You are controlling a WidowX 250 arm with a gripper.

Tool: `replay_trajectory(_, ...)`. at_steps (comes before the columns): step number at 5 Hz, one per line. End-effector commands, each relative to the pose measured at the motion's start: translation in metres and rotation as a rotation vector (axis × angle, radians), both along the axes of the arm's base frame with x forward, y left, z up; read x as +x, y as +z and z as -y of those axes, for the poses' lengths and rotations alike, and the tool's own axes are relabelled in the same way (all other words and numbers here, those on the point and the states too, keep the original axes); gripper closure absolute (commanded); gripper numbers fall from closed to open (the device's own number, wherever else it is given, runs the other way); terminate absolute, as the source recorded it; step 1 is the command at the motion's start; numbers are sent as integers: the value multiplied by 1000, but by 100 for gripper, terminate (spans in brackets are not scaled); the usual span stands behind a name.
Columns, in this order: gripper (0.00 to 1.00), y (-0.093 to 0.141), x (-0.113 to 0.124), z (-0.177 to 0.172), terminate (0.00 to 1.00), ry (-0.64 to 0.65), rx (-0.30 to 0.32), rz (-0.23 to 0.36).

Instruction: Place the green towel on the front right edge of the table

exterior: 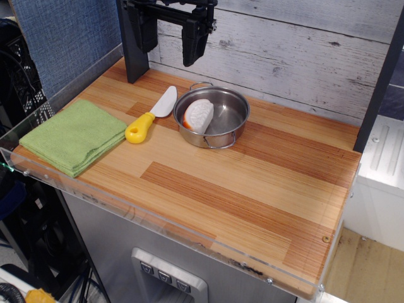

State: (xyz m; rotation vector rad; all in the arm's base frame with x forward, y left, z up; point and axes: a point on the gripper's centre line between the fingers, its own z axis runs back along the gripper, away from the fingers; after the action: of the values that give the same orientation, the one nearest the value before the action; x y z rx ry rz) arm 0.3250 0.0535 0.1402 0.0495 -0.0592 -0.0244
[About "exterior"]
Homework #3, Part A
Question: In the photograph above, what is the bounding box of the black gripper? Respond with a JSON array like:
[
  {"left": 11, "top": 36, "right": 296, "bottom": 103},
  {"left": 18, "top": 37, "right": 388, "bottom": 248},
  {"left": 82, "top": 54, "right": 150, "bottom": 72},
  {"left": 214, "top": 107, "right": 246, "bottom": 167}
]
[{"left": 124, "top": 1, "right": 218, "bottom": 67}]

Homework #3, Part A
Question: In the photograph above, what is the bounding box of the green towel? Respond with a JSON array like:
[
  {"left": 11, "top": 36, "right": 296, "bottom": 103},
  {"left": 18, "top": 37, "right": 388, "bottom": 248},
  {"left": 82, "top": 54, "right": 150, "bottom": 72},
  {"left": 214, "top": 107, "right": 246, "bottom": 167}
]
[{"left": 20, "top": 100, "right": 126, "bottom": 177}]

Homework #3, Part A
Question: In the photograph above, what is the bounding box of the white orange toy food piece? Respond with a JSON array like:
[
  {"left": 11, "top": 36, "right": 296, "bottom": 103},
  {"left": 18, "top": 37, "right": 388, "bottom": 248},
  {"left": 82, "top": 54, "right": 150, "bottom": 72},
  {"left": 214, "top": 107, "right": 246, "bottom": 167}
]
[{"left": 182, "top": 98, "right": 214, "bottom": 134}]

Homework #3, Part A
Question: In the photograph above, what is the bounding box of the small steel pot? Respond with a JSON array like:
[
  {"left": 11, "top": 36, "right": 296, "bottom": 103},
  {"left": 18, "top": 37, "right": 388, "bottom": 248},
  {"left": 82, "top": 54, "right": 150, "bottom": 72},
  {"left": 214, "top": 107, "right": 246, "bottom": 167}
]
[{"left": 173, "top": 82, "right": 250, "bottom": 149}]

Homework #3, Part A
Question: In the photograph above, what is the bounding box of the steel cabinet with buttons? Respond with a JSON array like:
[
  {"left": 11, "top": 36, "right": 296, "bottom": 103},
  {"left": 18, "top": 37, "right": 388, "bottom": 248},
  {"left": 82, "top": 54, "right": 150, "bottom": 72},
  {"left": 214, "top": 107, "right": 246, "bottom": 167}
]
[{"left": 63, "top": 194, "right": 297, "bottom": 302}]

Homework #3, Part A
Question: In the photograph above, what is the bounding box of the white ribbed block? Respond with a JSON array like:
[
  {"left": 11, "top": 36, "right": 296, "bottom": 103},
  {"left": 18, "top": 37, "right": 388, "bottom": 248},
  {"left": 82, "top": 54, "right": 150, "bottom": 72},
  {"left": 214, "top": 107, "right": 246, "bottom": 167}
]
[{"left": 359, "top": 115, "right": 403, "bottom": 189}]

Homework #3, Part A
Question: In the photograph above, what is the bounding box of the clear acrylic table guard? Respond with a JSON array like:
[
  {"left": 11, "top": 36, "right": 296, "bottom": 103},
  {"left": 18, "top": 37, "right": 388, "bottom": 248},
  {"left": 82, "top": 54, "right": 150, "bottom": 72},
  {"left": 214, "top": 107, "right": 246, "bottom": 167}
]
[{"left": 0, "top": 44, "right": 360, "bottom": 300}]

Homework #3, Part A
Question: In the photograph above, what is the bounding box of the dark left vertical post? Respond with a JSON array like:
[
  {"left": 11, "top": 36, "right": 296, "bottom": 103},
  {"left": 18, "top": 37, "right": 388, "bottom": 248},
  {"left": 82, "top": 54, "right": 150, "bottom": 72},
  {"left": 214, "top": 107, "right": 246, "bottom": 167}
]
[{"left": 116, "top": 0, "right": 149, "bottom": 83}]

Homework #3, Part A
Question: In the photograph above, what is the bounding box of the dark vertical post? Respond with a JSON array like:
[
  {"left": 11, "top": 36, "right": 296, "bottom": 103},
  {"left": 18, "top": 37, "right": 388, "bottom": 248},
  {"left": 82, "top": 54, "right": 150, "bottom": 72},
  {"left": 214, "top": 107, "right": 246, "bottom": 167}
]
[
  {"left": 116, "top": 0, "right": 149, "bottom": 83},
  {"left": 353, "top": 9, "right": 403, "bottom": 153}
]

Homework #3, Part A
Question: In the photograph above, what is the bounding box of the yellow handled toy knife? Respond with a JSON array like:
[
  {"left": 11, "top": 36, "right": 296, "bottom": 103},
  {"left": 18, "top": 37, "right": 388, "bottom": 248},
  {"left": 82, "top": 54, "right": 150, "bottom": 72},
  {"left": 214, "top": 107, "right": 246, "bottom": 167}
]
[{"left": 124, "top": 86, "right": 177, "bottom": 144}]

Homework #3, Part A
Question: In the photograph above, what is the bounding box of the dark right vertical post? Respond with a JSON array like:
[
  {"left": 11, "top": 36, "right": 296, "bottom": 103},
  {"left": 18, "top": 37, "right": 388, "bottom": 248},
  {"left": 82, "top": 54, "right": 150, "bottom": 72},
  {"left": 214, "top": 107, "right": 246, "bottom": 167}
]
[{"left": 353, "top": 9, "right": 403, "bottom": 153}]

